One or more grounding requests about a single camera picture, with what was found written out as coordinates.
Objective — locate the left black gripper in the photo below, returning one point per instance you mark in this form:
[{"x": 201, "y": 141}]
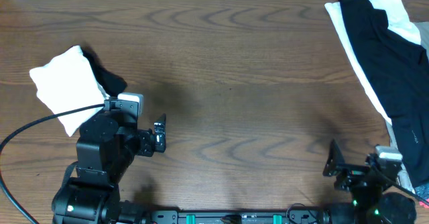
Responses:
[{"x": 146, "y": 147}]

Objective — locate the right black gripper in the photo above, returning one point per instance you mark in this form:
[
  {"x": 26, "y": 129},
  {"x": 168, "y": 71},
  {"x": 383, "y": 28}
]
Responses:
[{"x": 336, "y": 163}]

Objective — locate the white robot print t-shirt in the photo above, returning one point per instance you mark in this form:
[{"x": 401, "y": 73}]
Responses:
[{"x": 67, "y": 82}]

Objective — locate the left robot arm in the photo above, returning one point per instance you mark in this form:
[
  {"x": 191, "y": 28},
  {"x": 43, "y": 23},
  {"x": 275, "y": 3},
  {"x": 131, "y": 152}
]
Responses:
[{"x": 108, "y": 144}]

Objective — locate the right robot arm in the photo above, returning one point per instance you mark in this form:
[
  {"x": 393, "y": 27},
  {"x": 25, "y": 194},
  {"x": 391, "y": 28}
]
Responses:
[{"x": 368, "y": 185}]

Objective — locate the folded black garment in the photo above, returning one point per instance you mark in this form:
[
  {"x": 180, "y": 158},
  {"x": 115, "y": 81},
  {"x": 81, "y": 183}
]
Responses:
[{"x": 112, "y": 84}]

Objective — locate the black t-shirt in pile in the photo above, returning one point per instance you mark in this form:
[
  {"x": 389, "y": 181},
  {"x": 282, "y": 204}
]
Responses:
[{"x": 381, "y": 52}]

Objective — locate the white t-shirt in pile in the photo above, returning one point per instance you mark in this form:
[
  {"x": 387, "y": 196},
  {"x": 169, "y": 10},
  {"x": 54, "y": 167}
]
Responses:
[{"x": 398, "y": 22}]

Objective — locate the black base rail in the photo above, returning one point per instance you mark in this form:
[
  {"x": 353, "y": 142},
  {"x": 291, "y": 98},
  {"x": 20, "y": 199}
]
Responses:
[{"x": 295, "y": 214}]

